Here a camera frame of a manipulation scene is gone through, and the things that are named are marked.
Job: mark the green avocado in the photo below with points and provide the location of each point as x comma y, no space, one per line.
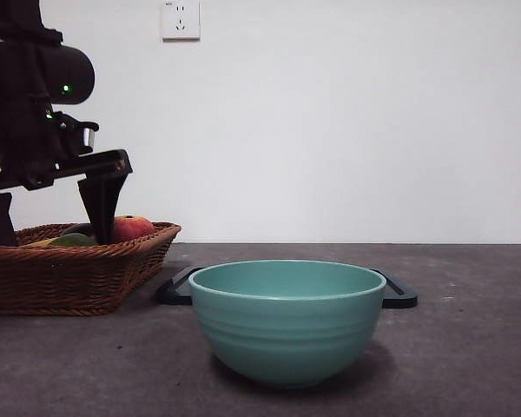
71,240

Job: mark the teal ceramic bowl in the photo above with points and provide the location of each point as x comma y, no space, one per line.
286,334

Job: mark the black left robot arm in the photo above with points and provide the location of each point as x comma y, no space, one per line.
8,65

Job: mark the dark purple plum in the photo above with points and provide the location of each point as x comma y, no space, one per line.
80,229

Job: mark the yellow fruit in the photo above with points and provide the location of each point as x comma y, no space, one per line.
43,242

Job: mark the brown wicker basket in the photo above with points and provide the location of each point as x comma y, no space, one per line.
69,278

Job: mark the black rectangular tray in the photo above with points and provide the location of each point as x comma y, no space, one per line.
173,295

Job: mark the white wall socket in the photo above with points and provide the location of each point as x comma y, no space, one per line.
181,21

